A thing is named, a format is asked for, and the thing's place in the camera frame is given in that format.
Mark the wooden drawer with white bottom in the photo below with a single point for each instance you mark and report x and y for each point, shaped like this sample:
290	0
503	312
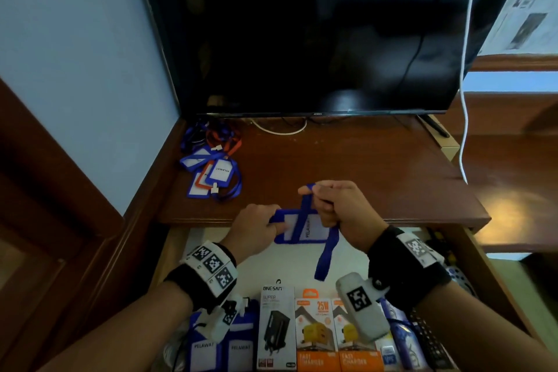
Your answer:
283	267

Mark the slim black remote control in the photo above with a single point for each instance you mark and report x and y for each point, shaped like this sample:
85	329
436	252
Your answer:
431	341

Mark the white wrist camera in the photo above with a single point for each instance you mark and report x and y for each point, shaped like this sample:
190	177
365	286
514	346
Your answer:
362	310
218	323

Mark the white charger box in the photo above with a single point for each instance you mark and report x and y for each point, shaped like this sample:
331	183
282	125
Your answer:
277	297

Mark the white cream tube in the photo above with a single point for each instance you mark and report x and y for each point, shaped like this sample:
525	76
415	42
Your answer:
388	354

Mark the black left wristband with markers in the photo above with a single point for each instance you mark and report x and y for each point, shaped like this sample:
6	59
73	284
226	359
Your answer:
192	284

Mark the brown wooden side cabinet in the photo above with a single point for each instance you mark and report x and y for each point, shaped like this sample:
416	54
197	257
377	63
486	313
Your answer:
514	193

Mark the person's right hand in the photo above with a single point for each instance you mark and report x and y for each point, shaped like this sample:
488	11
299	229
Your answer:
353	210

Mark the black plug adapter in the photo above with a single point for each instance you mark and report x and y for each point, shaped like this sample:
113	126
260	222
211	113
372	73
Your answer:
438	243

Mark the small yellow flashlight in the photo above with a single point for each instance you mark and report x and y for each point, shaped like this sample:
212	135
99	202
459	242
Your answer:
452	259

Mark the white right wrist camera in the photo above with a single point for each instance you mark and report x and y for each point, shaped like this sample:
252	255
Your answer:
362	310

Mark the printed newspaper sheet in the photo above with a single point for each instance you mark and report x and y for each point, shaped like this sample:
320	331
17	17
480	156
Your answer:
527	5

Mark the blue soap packet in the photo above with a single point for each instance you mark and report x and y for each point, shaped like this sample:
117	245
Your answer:
407	341

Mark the stack of stored blue badges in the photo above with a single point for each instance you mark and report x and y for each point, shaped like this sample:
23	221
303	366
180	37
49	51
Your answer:
239	341

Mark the large white remote control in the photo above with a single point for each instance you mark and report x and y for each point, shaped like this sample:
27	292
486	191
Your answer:
462	282

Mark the person's left hand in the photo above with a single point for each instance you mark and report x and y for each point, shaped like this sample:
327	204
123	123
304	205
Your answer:
253	228

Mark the black wristband with markers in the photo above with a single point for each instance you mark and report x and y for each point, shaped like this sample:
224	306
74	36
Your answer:
401	276
192	284

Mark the black television stand leg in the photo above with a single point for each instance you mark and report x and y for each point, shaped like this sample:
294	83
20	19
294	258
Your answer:
436	126

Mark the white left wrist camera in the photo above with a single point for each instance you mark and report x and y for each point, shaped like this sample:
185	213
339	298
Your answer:
218	323

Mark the black television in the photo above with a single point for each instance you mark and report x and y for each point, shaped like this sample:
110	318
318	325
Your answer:
327	36

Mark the person's right forearm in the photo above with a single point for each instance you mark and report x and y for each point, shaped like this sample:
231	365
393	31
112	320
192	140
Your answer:
479	332

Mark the black right wristband with markers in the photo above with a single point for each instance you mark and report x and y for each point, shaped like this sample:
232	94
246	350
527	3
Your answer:
401	276

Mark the person's left forearm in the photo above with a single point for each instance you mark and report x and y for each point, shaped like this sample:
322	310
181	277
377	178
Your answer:
117	332

